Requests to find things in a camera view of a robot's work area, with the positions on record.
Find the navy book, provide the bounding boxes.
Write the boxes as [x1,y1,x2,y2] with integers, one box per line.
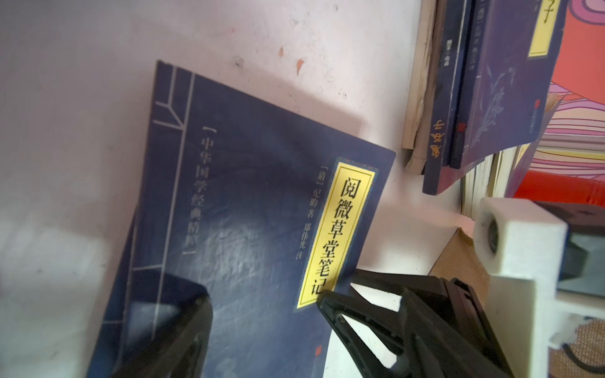
[408,1,569,195]
[87,61,395,377]
[461,143,536,219]

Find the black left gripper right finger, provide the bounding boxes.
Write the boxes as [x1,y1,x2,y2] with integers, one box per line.
[400,289,510,377]

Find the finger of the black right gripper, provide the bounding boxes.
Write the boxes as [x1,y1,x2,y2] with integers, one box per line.
[317,290,406,377]
[352,269,491,331]

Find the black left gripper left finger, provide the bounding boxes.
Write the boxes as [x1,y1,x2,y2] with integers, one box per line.
[112,278,213,377]

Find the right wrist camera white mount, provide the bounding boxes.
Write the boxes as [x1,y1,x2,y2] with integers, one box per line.
[474,198,604,377]

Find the red pen holder cup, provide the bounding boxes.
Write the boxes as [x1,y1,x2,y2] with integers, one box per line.
[513,171,604,208]

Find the red beige canvas tote bag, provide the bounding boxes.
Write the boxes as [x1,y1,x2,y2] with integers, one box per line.
[429,229,604,377]

